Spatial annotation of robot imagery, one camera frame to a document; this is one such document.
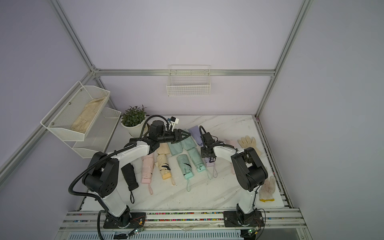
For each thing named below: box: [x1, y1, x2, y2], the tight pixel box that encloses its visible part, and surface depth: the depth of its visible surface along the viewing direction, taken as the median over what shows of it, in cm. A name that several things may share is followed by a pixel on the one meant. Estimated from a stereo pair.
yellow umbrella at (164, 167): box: [157, 153, 175, 186], surface depth 90 cm
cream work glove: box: [237, 135, 261, 157], surface depth 106 cm
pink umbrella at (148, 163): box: [141, 155, 155, 195], surface depth 90 cm
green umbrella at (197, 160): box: [187, 148, 206, 173], surface depth 94 cm
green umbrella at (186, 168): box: [177, 154, 194, 192], surface depth 91 cm
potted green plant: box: [121, 104, 147, 138], surface depth 99 cm
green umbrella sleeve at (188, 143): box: [180, 135, 197, 151], surface depth 103 cm
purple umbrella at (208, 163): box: [204, 157, 216, 167], surface depth 94 cm
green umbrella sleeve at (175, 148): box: [167, 141, 184, 156], surface depth 103 cm
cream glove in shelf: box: [70, 96, 106, 134], surface depth 81 cm
